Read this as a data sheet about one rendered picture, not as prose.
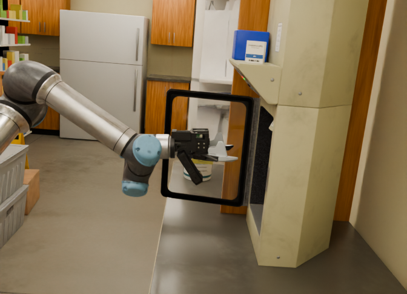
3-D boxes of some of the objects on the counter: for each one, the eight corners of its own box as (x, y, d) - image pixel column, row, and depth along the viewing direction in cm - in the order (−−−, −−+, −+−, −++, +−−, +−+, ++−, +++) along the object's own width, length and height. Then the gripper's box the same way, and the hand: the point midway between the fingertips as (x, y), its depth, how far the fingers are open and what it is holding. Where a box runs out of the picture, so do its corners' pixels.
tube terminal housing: (313, 223, 155) (346, 4, 137) (343, 271, 123) (392, -6, 105) (245, 219, 154) (270, -3, 136) (258, 265, 122) (292, -15, 104)
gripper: (168, 137, 118) (239, 138, 118) (172, 123, 137) (233, 125, 137) (168, 167, 120) (238, 168, 120) (172, 150, 139) (232, 150, 139)
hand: (235, 154), depth 129 cm, fingers open, 14 cm apart
